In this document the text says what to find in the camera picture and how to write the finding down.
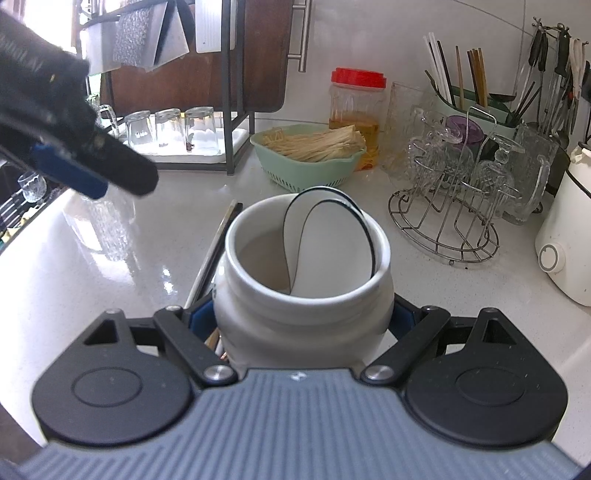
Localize purple lid jar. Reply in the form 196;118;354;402
444;114;485;148

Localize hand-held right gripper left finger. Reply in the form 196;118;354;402
83;300;238;386

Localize textured clear cutting board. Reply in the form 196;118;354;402
112;6;163;71

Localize wooden cutting board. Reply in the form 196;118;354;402
99;0;312;116

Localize clear glass tumbler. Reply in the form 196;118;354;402
381;82;428;185

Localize black kitchen sink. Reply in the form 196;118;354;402
0;152;61;245

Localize black chopstick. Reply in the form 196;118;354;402
217;199;245;241

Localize green plastic basket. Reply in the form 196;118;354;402
250;124;368;193

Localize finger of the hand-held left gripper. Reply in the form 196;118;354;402
81;124;160;198
0;138;110;200

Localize white ceramic jar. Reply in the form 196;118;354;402
213;187;395;370

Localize rack of hanging kitchen tools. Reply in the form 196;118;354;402
517;16;591;144

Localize wooden chopstick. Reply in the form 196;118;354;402
204;327;228;363

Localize crystal goblet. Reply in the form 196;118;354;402
475;131;527;217
406;108;472;185

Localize chopsticks and cutlery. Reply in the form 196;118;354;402
184;199;237;310

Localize set of assorted chopsticks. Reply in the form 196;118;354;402
424;31;541;121

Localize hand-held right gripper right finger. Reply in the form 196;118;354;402
360;298;520;385

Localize textured glass pitcher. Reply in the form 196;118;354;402
505;122;571;225

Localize white handled scissors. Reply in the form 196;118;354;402
570;39;588;100

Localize white drip tray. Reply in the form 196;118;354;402
129;127;252;165

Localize wire glass rack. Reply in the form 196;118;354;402
388;106;518;265

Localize white electric pot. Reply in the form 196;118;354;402
536;143;591;308

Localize red lid plastic jar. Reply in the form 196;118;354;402
329;68;387;169

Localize inverted drinking glass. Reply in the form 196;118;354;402
124;111;156;149
185;107;223;156
154;108;186;149

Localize black dish rack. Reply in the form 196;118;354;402
76;0;257;177

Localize white cutting board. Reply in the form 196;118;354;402
159;0;190;58
87;21;116;77
196;0;222;54

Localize green utensil holder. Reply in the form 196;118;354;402
427;83;529;134

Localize small glass cup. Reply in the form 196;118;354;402
18;171;47;202

